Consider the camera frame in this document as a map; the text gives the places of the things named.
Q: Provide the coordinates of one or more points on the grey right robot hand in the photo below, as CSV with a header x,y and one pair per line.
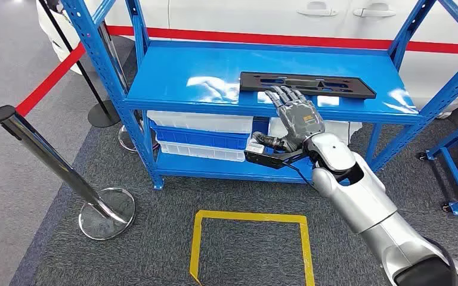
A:
x,y
298,118

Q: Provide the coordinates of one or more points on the black plastic plate frame part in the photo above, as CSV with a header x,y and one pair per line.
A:
x,y
355,92

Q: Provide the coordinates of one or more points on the blue metal shelf rack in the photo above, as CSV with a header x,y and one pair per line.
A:
x,y
197,67

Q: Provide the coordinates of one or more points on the red barrier belt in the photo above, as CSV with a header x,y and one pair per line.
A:
x,y
47,81
252,38

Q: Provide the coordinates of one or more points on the blue plastic bin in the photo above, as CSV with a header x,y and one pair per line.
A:
x,y
197,138

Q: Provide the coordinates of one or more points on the yellow floor tape square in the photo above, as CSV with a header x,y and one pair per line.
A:
x,y
248,216

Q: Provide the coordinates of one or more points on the white car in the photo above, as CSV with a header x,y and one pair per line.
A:
x,y
252,15

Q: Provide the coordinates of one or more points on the blue wheeled metal rack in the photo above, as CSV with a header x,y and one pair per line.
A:
x,y
456,173

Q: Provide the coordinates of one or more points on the black right wrist camera bracket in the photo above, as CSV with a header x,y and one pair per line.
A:
x,y
268,160

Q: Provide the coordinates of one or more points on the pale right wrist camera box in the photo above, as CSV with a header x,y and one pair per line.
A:
x,y
254,148

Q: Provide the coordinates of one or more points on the chrome stanchion post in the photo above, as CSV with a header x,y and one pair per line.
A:
x,y
47,154
128,140

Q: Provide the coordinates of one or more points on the black stanchion post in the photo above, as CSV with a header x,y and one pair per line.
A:
x,y
102,116

